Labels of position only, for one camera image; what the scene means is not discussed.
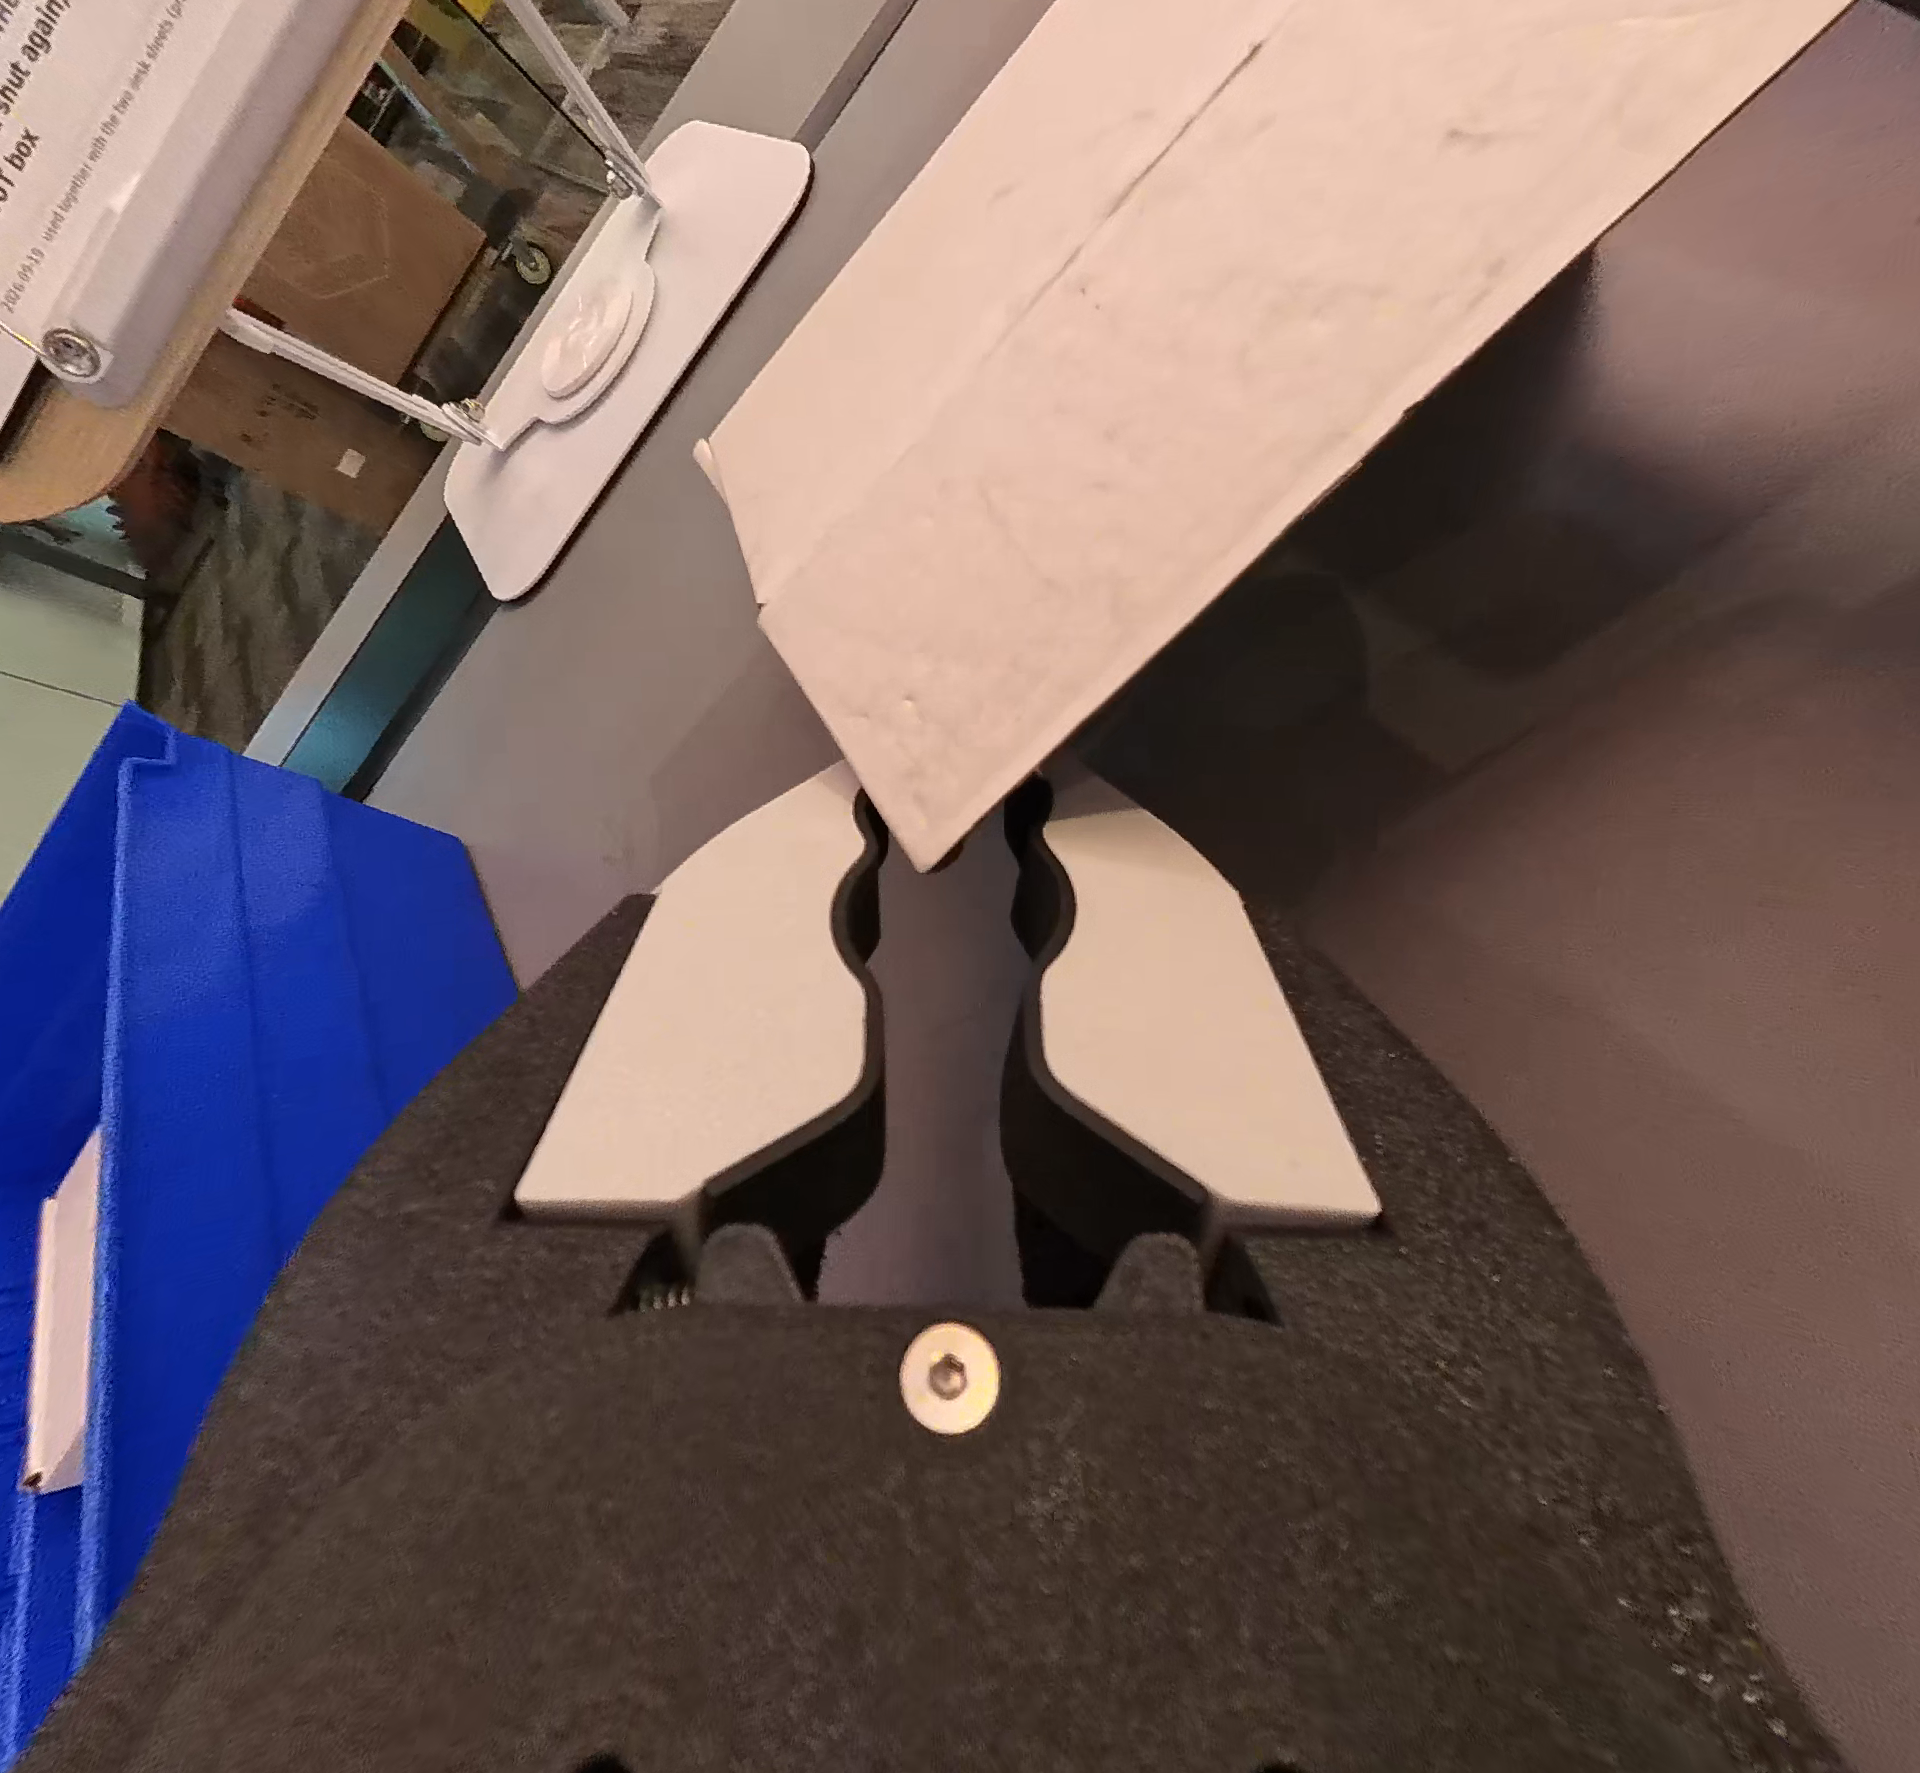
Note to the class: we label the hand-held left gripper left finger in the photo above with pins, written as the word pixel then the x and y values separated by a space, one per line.
pixel 720 1024

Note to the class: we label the brown cardboard box white label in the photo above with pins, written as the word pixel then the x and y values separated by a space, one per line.
pixel 269 438

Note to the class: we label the white printed instruction sheet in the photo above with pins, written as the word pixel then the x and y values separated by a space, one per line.
pixel 134 77

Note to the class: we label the white sign stand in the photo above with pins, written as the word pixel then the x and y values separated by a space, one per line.
pixel 704 244

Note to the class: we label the blue plastic bin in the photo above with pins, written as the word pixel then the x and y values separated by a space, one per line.
pixel 269 979

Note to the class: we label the white cardboard mailer box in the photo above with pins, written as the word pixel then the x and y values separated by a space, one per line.
pixel 1199 378

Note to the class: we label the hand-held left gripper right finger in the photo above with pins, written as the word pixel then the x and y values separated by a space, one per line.
pixel 1185 1038

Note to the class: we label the white bin label card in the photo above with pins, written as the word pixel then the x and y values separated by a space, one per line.
pixel 67 1324

